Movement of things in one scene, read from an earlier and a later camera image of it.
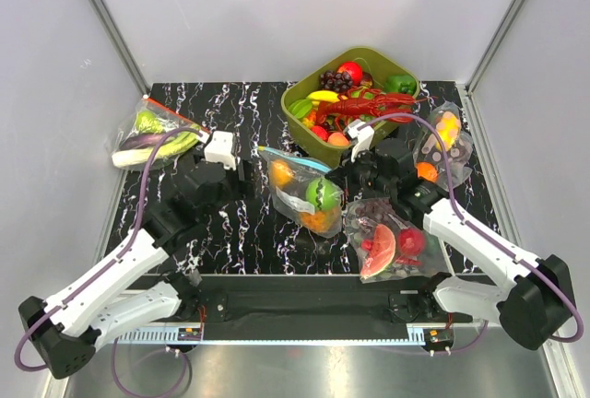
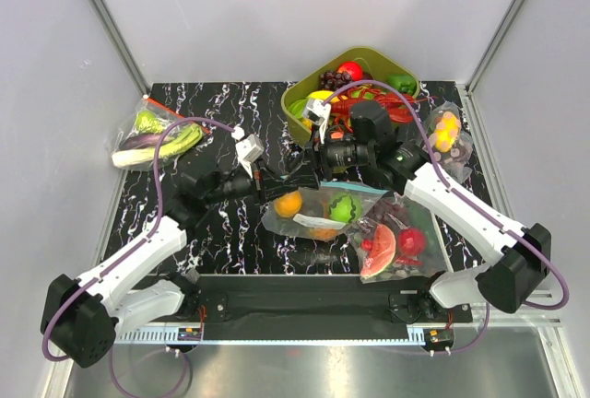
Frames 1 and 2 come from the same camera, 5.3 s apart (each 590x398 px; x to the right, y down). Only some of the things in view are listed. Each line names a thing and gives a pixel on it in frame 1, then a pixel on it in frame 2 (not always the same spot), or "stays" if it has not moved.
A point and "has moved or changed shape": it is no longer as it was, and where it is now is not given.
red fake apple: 354,70 stays
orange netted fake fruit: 321,221 -> 324,233
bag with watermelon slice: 388,246 stays
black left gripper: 243,189 -> 270,186
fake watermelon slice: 383,250 stays
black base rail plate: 306,299 stays
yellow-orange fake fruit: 282,173 has moved or changed shape
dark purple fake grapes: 336,81 stays
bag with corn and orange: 429,151 stays
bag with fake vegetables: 135,136 stays
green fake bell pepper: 400,83 stays
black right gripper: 344,175 -> 313,156
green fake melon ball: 322,193 -> 344,207
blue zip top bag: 302,193 has moved or changed shape
